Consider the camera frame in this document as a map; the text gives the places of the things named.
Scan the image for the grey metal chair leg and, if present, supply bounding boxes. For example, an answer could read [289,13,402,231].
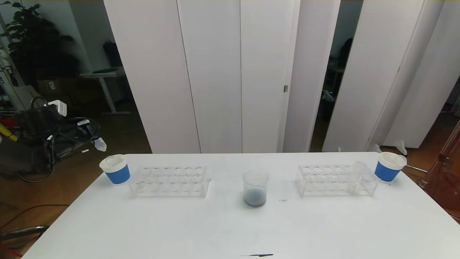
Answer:
[0,225,51,241]

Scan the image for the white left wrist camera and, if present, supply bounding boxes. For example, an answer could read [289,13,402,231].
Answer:
[48,100,68,117]

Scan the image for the brown cardboard box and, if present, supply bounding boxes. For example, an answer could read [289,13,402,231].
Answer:
[38,78,72,95]

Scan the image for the white robot column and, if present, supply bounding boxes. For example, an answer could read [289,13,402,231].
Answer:
[0,36,27,112]

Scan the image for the blue and white paper cup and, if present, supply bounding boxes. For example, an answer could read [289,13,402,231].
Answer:
[99,154,130,186]
[374,152,407,183]

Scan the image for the clear plastic beaker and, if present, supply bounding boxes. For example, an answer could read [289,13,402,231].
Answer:
[242,168,270,208]

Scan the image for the test tube with blue pigment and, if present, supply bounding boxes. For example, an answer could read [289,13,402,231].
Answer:
[101,155,124,169]

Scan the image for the black floor cable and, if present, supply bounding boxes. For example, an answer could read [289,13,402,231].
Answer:
[0,204,70,231]

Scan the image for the clear acrylic test tube rack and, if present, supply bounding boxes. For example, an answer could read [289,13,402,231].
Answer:
[129,165,212,198]
[295,164,380,197]

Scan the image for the brown metal stand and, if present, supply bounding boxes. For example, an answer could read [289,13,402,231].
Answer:
[417,119,460,216]

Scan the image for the yellow tool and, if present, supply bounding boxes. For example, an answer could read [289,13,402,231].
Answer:
[0,123,18,142]

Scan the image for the test tube with pale yellow pigment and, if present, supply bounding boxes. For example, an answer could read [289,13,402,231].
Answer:
[348,161,367,193]

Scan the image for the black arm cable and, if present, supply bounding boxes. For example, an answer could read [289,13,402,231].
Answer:
[16,96,102,183]

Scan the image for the dark green potted plant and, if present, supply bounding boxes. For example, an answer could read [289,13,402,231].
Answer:
[2,0,81,86]

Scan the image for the white machine with red line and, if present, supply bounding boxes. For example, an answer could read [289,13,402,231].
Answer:
[14,85,49,110]

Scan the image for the black backpack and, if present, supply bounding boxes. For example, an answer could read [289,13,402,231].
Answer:
[103,40,124,69]

